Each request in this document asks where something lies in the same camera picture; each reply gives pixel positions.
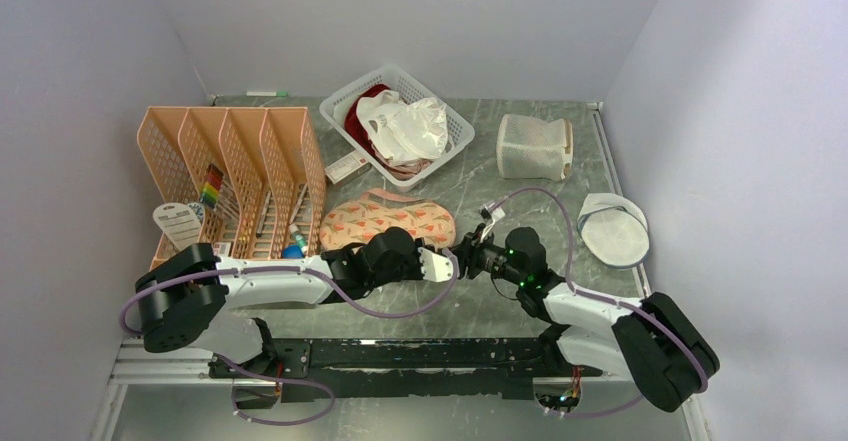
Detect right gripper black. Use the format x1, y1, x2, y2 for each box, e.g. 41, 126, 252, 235
451, 223, 525, 286

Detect floral mesh laundry bag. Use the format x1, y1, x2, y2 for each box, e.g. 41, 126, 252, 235
318, 188, 457, 250

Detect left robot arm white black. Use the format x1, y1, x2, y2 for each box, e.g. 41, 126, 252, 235
131, 227, 456, 377

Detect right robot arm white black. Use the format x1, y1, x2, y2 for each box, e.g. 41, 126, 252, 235
451, 225, 720, 412

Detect pink beige bra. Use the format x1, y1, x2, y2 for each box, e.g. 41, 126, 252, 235
378, 159, 433, 181

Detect cylindrical white mesh laundry bag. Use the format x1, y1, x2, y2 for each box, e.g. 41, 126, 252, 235
496, 114, 575, 182

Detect white plastic laundry basket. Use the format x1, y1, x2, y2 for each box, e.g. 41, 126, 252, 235
319, 64, 475, 192

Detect small white red box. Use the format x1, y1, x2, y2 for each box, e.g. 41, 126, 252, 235
325, 150, 371, 186

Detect blue bottle cap item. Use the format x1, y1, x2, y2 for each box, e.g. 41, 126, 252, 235
282, 224, 309, 259

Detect white satin garment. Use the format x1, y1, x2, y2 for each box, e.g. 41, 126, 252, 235
354, 90, 450, 167

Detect red velvet garment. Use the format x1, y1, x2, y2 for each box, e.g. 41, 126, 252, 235
344, 84, 389, 156

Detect orange plastic file organizer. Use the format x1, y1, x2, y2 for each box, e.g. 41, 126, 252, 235
137, 107, 327, 260

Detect small items in organizer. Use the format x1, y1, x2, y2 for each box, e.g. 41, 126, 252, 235
211, 241, 233, 257

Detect rainbow colour swatch card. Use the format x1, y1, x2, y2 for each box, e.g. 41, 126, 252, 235
199, 164, 224, 210

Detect white green marker pen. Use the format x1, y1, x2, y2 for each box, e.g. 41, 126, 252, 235
244, 90, 289, 98

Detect white paper tag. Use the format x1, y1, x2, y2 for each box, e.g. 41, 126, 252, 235
152, 203, 202, 252

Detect left wrist camera silver box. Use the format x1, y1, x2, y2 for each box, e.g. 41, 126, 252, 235
418, 247, 459, 283

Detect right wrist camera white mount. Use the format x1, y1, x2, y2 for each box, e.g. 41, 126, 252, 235
479, 203, 506, 241

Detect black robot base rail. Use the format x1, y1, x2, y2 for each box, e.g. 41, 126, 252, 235
209, 337, 600, 409

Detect base purple cable loop left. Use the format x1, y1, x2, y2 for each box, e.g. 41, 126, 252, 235
218, 351, 340, 427

